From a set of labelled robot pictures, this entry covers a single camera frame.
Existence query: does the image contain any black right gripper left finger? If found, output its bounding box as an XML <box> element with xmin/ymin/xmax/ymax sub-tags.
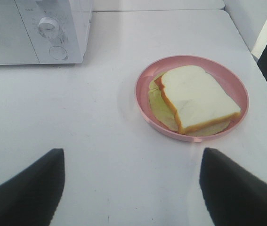
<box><xmin>0</xmin><ymin>148</ymin><xmax>65</xmax><ymax>226</ymax></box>

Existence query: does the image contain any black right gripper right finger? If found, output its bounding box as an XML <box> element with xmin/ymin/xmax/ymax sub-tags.
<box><xmin>199</xmin><ymin>147</ymin><xmax>267</xmax><ymax>226</ymax></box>

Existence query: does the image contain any sandwich with lettuce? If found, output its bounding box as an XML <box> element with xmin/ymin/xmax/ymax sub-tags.
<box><xmin>148</xmin><ymin>65</ymin><xmax>241</xmax><ymax>136</ymax></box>

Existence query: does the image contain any pink round plate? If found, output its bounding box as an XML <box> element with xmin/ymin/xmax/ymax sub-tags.
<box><xmin>135</xmin><ymin>55</ymin><xmax>249</xmax><ymax>143</ymax></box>

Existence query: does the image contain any round white door button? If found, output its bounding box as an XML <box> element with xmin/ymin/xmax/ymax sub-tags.
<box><xmin>49</xmin><ymin>46</ymin><xmax>68</xmax><ymax>60</ymax></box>

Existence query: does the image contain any white timer knob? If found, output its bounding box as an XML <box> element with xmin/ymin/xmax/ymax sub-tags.
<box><xmin>38</xmin><ymin>17</ymin><xmax>60</xmax><ymax>39</ymax></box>

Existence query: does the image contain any white microwave door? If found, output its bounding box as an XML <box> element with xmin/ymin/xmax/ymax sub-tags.
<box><xmin>0</xmin><ymin>0</ymin><xmax>39</xmax><ymax>65</ymax></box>

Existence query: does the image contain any white microwave oven body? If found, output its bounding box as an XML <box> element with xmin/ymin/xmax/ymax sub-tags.
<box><xmin>14</xmin><ymin>0</ymin><xmax>94</xmax><ymax>65</ymax></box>

